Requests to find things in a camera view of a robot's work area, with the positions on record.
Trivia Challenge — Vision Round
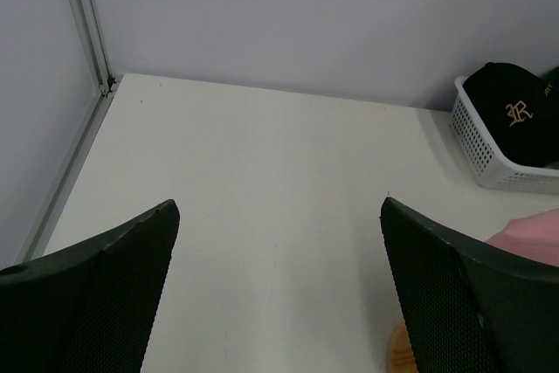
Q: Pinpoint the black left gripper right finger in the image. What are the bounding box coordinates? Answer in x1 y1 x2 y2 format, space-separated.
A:
380 197 558 372

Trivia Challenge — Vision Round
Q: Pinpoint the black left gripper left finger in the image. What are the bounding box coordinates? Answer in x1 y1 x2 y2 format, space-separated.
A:
1 199 180 372

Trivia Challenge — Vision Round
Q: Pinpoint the pink baseball cap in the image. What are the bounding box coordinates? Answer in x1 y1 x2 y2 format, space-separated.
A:
486 209 558 266

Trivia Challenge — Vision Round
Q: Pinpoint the black gold-logo baseball cap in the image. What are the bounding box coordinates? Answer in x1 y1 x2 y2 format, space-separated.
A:
464 62 558 168

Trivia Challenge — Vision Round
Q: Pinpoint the dark green NY cap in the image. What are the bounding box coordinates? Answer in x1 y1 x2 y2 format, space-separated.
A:
542 66 559 100

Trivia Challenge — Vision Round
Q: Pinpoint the white plastic basket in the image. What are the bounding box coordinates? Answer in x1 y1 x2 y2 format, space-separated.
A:
450 76 558 195

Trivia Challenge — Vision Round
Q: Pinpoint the aluminium frame post left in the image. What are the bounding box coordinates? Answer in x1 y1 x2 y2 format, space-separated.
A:
1 0 117 266

